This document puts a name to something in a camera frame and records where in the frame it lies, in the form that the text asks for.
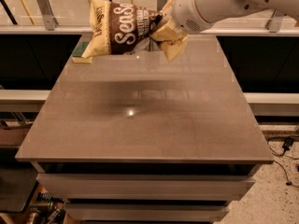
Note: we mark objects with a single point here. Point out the right metal railing post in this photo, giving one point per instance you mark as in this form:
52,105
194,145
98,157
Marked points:
275,21

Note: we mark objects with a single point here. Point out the lower grey drawer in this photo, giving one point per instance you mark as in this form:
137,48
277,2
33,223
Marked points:
145,213

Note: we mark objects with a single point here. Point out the green yellow sponge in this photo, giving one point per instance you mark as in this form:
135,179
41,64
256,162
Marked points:
78,51

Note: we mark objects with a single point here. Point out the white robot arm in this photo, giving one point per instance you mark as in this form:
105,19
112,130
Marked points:
191,17

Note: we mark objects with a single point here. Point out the left metal railing post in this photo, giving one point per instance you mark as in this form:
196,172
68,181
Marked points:
50,22

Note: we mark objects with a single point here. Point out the grey drawer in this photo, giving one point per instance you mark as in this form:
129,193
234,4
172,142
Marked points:
145,213
147,187

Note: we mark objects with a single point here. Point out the upper grey drawer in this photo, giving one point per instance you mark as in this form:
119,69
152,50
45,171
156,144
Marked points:
147,187

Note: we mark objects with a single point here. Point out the yellow taped gripper finger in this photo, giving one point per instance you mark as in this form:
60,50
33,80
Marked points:
166,31
166,10

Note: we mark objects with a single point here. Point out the brown chip bag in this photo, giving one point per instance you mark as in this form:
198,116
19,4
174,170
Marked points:
125,29

